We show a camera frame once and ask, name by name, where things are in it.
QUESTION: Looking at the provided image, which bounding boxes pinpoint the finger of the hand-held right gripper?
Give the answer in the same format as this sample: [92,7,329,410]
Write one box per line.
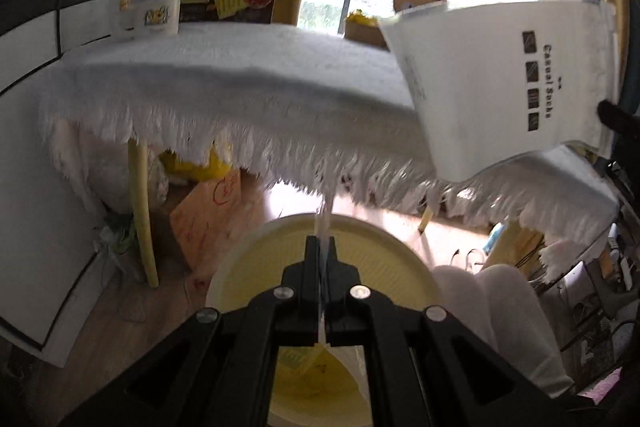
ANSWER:
[597,99,640,144]

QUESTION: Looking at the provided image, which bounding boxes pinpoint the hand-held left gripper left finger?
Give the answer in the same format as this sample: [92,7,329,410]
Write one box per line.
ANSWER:
[60,237,321,427]

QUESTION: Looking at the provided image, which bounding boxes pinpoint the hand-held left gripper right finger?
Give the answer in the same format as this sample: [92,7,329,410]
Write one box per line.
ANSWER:
[325,242,592,427]

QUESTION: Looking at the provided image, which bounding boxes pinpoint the clear plastic wrapper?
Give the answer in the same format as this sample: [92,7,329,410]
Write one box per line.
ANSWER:
[314,199,333,350]

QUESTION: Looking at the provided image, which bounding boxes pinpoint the pale yellow plastic wastebasket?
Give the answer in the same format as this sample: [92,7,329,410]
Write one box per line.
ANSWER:
[205,213,444,427]

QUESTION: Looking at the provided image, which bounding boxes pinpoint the white printed packaging bag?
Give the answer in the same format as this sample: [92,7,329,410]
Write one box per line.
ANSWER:
[377,0,619,184]

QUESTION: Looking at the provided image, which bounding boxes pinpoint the cardboard box with red scribble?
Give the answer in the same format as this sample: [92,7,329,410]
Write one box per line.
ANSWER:
[168,168,242,271]

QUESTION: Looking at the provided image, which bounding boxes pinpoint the yellow bag under table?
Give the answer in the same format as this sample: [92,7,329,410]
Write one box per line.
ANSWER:
[159,143,234,184]

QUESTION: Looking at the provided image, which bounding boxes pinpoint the white power strip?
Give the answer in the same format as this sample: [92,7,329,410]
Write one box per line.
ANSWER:
[616,256,634,289]

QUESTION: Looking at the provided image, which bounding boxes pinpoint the person's legs in white pants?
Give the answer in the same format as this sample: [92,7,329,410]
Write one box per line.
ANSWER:
[431,256,574,399]

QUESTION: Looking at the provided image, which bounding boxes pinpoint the yellow table leg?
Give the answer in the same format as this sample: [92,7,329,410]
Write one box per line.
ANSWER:
[127,138,160,289]

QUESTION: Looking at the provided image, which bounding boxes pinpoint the white fringed tablecloth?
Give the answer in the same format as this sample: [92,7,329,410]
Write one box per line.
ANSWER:
[37,21,622,284]

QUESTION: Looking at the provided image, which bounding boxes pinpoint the white plastic bag under table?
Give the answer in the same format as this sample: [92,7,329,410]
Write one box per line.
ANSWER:
[54,121,172,214]

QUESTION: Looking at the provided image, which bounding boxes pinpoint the small cardboard box yellow filling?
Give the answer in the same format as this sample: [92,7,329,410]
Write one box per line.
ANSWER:
[343,9,391,51]

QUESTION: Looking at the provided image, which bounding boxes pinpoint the white cartoon print mug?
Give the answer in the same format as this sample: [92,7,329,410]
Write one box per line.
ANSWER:
[112,0,182,41]

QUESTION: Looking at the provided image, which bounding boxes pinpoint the black and white wardrobe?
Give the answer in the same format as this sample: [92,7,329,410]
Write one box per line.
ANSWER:
[0,0,202,369]

